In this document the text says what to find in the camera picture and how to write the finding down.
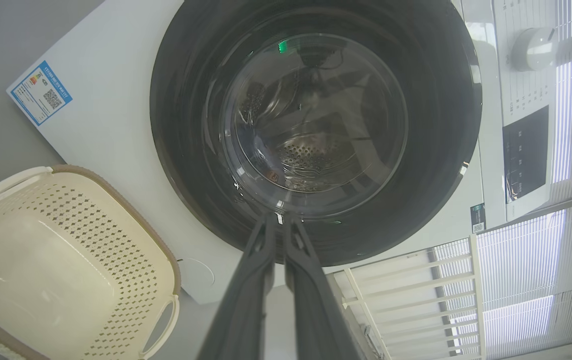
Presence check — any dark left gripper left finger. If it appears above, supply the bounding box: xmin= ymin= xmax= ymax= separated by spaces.
xmin=197 ymin=212 xmax=284 ymax=360

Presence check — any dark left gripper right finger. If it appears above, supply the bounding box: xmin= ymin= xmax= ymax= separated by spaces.
xmin=278 ymin=212 xmax=364 ymax=360

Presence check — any black round glass washer door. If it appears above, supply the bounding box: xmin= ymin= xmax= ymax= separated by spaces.
xmin=150 ymin=0 xmax=483 ymax=267

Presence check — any stainless steel washing machine drum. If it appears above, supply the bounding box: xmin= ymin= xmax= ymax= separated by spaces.
xmin=236 ymin=50 xmax=406 ymax=193

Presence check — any white front-load washing machine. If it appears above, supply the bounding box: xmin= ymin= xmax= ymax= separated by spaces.
xmin=7 ymin=0 xmax=572 ymax=305

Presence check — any dark washing machine display panel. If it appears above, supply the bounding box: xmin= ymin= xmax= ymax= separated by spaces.
xmin=502 ymin=105 xmax=550 ymax=203

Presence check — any white control dial knob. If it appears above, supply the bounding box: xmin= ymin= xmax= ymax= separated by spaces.
xmin=511 ymin=27 xmax=559 ymax=72

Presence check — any round white drain filter cover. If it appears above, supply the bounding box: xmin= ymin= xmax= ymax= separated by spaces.
xmin=178 ymin=257 xmax=215 ymax=288

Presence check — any white slatted rack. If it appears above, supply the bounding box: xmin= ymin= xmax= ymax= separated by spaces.
xmin=326 ymin=232 xmax=486 ymax=360

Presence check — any small dark QR sticker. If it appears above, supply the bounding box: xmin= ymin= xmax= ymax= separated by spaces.
xmin=470 ymin=202 xmax=486 ymax=234

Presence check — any cream perforated laundry basket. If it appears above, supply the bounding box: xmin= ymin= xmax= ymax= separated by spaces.
xmin=0 ymin=165 xmax=182 ymax=360

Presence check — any blue energy label sticker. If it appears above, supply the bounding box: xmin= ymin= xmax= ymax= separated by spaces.
xmin=7 ymin=60 xmax=73 ymax=127

